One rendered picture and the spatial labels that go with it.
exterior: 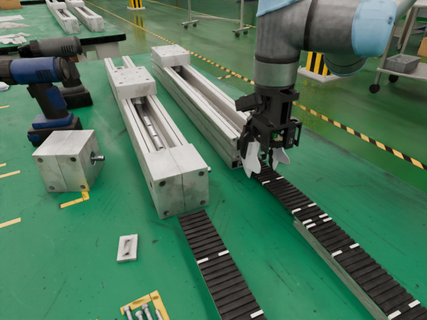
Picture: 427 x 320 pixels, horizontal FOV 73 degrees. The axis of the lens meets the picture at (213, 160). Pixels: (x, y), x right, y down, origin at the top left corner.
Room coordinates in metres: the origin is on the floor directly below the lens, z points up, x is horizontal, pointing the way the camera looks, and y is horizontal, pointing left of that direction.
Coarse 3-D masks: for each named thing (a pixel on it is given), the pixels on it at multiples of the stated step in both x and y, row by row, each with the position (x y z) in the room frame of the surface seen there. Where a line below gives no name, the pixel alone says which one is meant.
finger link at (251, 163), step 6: (252, 144) 0.50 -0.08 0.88; (258, 144) 0.49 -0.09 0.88; (252, 150) 0.49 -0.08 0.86; (258, 150) 0.48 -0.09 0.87; (246, 156) 0.49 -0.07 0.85; (252, 156) 0.49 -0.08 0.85; (246, 162) 0.49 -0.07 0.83; (252, 162) 0.48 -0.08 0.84; (258, 162) 0.47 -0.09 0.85; (246, 168) 0.50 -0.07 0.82; (252, 168) 0.48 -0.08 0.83; (258, 168) 0.46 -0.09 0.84
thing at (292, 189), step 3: (294, 186) 0.44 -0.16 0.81; (285, 189) 0.43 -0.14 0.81; (288, 189) 0.43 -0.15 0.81; (291, 189) 0.44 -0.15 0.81; (294, 189) 0.43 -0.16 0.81; (297, 189) 0.43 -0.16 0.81; (273, 192) 0.42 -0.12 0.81; (276, 192) 0.42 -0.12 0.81; (279, 192) 0.42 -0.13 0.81; (282, 192) 0.43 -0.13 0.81; (285, 192) 0.42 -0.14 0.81; (288, 192) 0.42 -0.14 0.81; (291, 192) 0.42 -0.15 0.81; (294, 192) 0.42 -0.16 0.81; (276, 195) 0.42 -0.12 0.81; (279, 195) 0.42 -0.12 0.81; (282, 195) 0.42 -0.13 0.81; (285, 195) 0.42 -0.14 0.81
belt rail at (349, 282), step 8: (296, 224) 0.36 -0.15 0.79; (304, 232) 0.34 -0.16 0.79; (312, 240) 0.32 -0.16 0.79; (320, 248) 0.31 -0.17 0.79; (320, 256) 0.30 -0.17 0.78; (328, 256) 0.29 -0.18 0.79; (328, 264) 0.28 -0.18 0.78; (336, 264) 0.27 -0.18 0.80; (336, 272) 0.27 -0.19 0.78; (344, 272) 0.25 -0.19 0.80; (344, 280) 0.25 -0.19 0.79; (352, 280) 0.24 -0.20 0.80; (352, 288) 0.24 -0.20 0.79; (360, 288) 0.23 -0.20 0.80; (360, 296) 0.22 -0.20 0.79; (368, 296) 0.22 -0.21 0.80; (368, 304) 0.21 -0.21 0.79; (376, 312) 0.20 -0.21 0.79
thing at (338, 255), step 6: (348, 246) 0.29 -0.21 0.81; (354, 246) 0.29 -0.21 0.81; (336, 252) 0.28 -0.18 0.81; (342, 252) 0.28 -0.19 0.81; (348, 252) 0.28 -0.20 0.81; (354, 252) 0.28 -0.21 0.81; (360, 252) 0.28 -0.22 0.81; (336, 258) 0.27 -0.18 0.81; (342, 258) 0.27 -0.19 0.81; (348, 258) 0.27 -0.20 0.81
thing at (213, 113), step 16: (160, 80) 1.14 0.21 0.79; (176, 80) 0.93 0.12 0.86; (192, 80) 1.00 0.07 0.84; (176, 96) 0.94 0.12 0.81; (192, 96) 0.79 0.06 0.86; (208, 96) 0.86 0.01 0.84; (224, 96) 0.78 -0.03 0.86; (192, 112) 0.79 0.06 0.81; (208, 112) 0.67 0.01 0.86; (224, 112) 0.75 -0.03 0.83; (240, 112) 0.67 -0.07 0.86; (208, 128) 0.66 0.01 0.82; (224, 128) 0.59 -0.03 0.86; (240, 128) 0.66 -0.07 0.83; (224, 144) 0.57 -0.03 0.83; (224, 160) 0.57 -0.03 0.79; (240, 160) 0.55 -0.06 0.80
